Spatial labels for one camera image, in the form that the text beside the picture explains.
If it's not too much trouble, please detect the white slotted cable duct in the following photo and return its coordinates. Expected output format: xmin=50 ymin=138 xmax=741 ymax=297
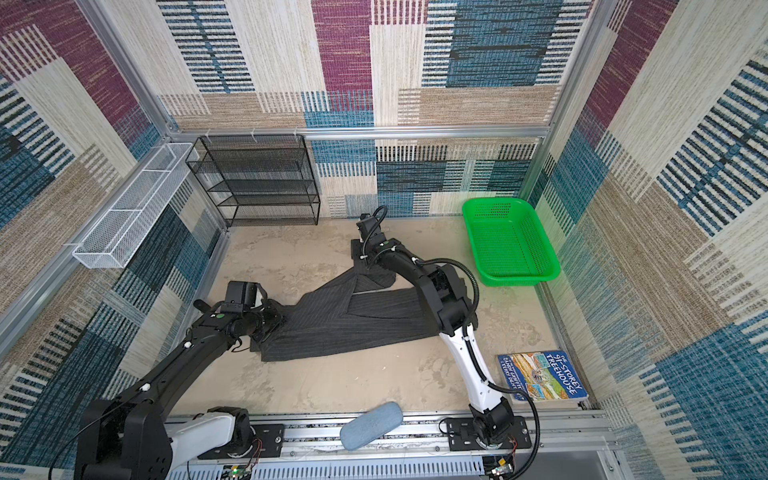
xmin=168 ymin=456 xmax=485 ymax=479

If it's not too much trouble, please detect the black wire mesh shelf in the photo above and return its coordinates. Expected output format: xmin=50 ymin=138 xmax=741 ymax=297
xmin=185 ymin=134 xmax=321 ymax=227

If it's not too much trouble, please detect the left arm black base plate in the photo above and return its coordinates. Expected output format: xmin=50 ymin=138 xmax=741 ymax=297
xmin=243 ymin=424 xmax=286 ymax=461

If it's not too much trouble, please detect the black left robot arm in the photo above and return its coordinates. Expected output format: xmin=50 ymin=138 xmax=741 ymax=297
xmin=74 ymin=281 xmax=286 ymax=479

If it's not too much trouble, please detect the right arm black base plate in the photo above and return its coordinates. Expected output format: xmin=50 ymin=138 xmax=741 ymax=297
xmin=438 ymin=416 xmax=533 ymax=451

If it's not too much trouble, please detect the dark pinstriped long sleeve shirt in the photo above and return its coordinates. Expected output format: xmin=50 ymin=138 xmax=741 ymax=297
xmin=250 ymin=265 xmax=438 ymax=362

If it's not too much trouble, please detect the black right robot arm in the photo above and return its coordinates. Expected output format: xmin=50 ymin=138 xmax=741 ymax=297
xmin=357 ymin=206 xmax=514 ymax=448

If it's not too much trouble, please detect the white wire mesh tray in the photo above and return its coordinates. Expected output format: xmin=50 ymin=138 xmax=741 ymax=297
xmin=72 ymin=143 xmax=192 ymax=269

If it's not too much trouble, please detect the green plastic basket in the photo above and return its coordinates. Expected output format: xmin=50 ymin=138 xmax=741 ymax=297
xmin=462 ymin=197 xmax=561 ymax=287

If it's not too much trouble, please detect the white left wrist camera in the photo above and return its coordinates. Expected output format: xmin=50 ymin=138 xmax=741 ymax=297
xmin=254 ymin=283 xmax=268 ymax=307

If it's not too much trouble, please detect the colourful treehouse book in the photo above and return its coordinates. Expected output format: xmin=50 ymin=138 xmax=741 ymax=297
xmin=497 ymin=350 xmax=589 ymax=406

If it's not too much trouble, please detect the blue-grey fuzzy microphone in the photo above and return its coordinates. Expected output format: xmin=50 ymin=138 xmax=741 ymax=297
xmin=339 ymin=402 xmax=403 ymax=451

